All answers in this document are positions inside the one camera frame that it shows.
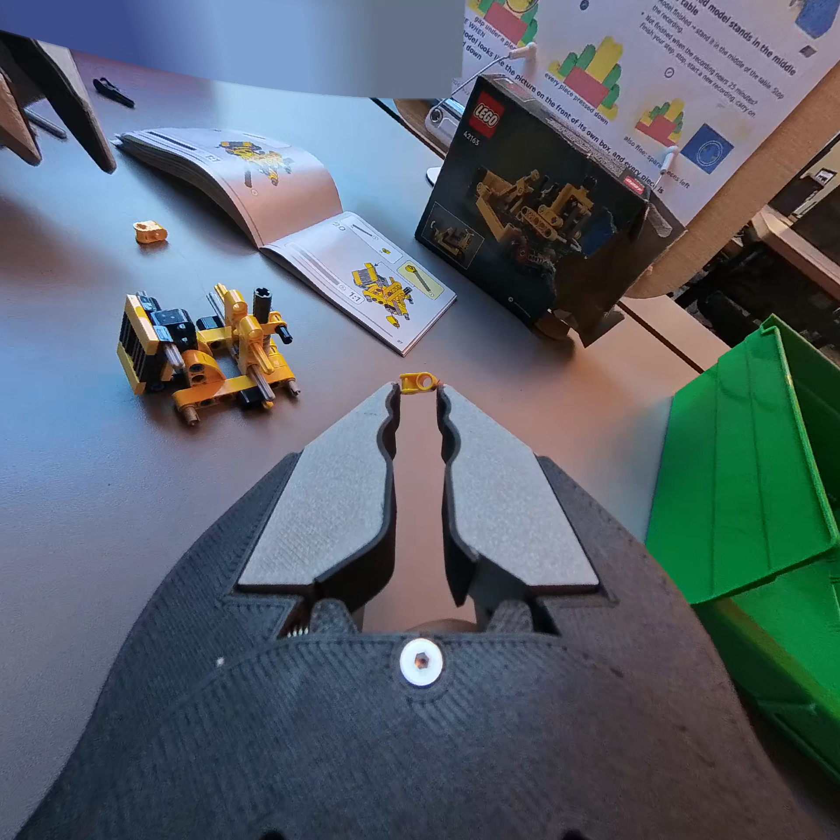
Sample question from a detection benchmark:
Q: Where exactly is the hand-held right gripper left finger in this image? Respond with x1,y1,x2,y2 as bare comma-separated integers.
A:
236,381,401,614

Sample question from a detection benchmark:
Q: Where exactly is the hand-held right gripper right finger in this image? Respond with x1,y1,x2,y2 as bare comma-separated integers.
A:
435,384,601,608

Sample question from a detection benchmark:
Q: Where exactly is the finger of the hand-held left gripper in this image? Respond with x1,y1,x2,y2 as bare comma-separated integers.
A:
0,31,118,175
0,66,42,166

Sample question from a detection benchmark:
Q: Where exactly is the dark lego axle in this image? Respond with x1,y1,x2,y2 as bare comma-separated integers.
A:
23,108,68,140

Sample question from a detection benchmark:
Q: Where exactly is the yellow black lego model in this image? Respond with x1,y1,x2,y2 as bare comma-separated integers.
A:
117,282,303,427

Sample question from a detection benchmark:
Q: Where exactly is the lego instruction booklet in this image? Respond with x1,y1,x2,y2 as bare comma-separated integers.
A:
115,128,458,357

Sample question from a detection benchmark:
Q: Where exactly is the black lego box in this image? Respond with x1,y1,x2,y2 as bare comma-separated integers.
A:
415,73,686,349

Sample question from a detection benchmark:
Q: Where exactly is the green plastic bin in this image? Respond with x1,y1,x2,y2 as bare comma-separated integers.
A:
644,314,840,782

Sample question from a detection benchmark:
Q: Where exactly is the wooden table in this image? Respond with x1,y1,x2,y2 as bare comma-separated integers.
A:
620,295,732,371

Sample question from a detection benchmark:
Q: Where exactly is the brown cardboard board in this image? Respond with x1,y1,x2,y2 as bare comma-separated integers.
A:
630,62,840,303

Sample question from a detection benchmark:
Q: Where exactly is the small white device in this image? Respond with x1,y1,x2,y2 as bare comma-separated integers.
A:
425,98,463,142

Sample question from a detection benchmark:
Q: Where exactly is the white instruction poster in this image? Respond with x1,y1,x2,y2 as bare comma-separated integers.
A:
459,0,840,227

